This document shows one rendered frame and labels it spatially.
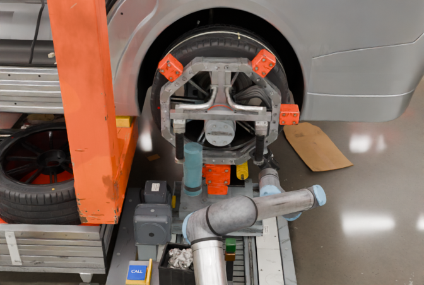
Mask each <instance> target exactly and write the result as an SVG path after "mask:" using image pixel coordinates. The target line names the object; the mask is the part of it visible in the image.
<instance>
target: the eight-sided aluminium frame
mask: <svg viewBox="0 0 424 285"><path fill-rule="evenodd" d="M216 66H217V67H216ZM226 66H227V67H226ZM199 71H231V72H244V73H245V74H246V75H247V76H248V77H249V78H250V79H251V80H253V82H255V84H256V85H258V86H260V87H262V88H263V89H264V91H265V92H266V94H267V96H268V97H270V99H271V103H272V108H273V112H272V121H270V122H268V132H267V135H265V139H264V148H265V147H266V146H268V145H269V144H271V143H273V141H275V140H276V139H277V136H278V124H279V118H280V106H281V92H280V90H279V89H278V88H277V86H275V85H274V84H273V83H272V82H271V81H270V80H269V79H268V78H267V77H266V76H265V77H264V78H262V77H261V76H260V75H258V74H257V73H256V72H254V71H253V70H252V61H250V60H249V59H248V58H242V57H241V58H236V57H203V56H202V57H195V58H194V59H193V60H191V62H190V63H188V65H186V66H185V67H184V68H183V73H182V74H181V75H180V76H179V77H178V78H177V79H176V80H175V81H174V82H173V83H171V82H170V81H168V82H167V83H165V85H163V86H162V88H161V91H160V110H161V127H162V128H161V132H162V136H163V137H164V138H165V140H167V141H168V142H170V143H171V144H172V145H174V146H175V133H174V130H173V127H171V119H170V117H169V112H170V96H171V95H172V94H173V93H175V92H176V91H177V90H178V89H179V88H180V87H181V86H182V85H184V84H185V83H186V82H187V81H188V80H190V79H191V78H192V77H193V76H194V75H195V74H196V73H198V72H199ZM254 148H256V138H255V139H254V140H252V141H251V142H250V143H249V144H247V145H246V146H244V147H243V148H242V149H240V150H239V151H209V150H202V154H203V163H206V164H217V165H242V164H244V163H246V161H247V160H249V159H250V158H251V157H250V156H249V152H250V151H252V150H253V149H254Z"/></svg>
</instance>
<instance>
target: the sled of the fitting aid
mask: <svg viewBox="0 0 424 285"><path fill-rule="evenodd" d="M181 186H182V181H174V191H173V196H172V207H171V208H172V234H183V232H182V225H183V222H184V220H185V218H179V205H180V193H181ZM252 190H253V198H255V197H260V186H259V183H252ZM263 229H264V223H263V220H260V221H256V223H255V224H254V225H253V226H251V227H249V228H244V229H242V230H238V231H234V232H232V233H228V234H226V235H231V236H263Z"/></svg>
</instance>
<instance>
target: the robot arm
mask: <svg viewBox="0 0 424 285"><path fill-rule="evenodd" d="M272 157H273V154H272V151H271V150H270V149H269V148H267V147H265V148H264V152H263V159H264V163H263V165H260V166H258V167H259V168H260V170H261V172H260V173H259V186H260V197H255V198H250V197H249V196H246V195H242V196H238V197H233V198H230V199H226V200H224V201H220V202H217V203H214V204H212V205H210V206H207V207H205V208H202V209H200V210H197V211H194V212H193V213H191V214H189V215H188V216H187V217H186V218H185V220H184V222H183V225H182V232H183V236H184V238H186V242H187V243H189V244H191V248H192V257H193V263H194V275H195V281H196V285H228V283H227V274H226V269H225V260H224V255H223V246H222V245H223V240H222V236H223V235H226V234H228V233H232V232H234V231H238V230H242V229H244V228H249V227H251V226H253V225H254V224H255V223H256V221H260V220H263V219H267V218H273V217H276V216H282V217H283V218H285V219H286V220H288V221H293V220H295V219H297V218H298V217H299V216H300V215H301V213H302V212H304V211H307V210H309V209H313V208H315V207H319V206H322V205H324V204H325V203H326V195H325V193H324V190H323V189H322V187H321V186H320V185H313V186H311V187H309V188H305V189H300V190H294V191H290V192H285V191H284V190H283V189H282V188H281V187H280V181H279V178H278V172H277V171H278V170H279V169H280V163H279V162H278V161H277V160H276V159H275V158H272ZM277 163H278V165H277Z"/></svg>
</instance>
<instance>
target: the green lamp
mask: <svg viewBox="0 0 424 285"><path fill-rule="evenodd" d="M225 251H226V252H235V251H236V238H226V239H225Z"/></svg>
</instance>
